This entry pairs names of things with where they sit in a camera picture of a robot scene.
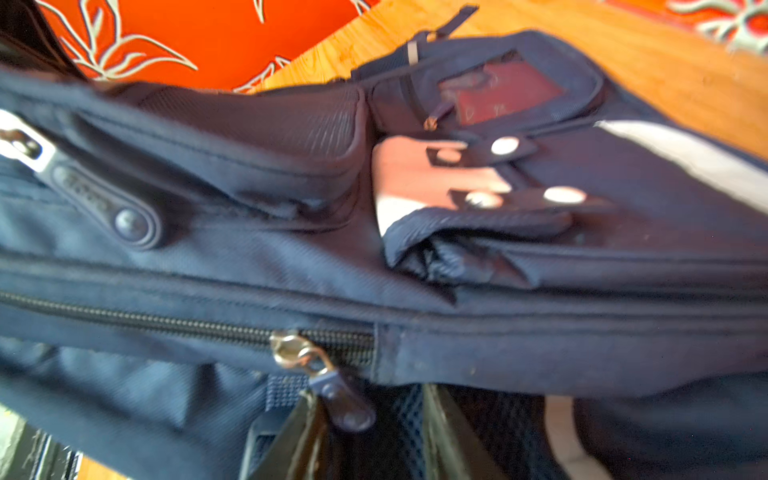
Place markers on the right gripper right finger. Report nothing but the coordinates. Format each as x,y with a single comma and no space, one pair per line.
451,448

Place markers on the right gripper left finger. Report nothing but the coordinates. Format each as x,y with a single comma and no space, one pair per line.
290,443

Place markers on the navy blue student backpack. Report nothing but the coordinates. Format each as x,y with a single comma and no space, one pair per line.
495,215

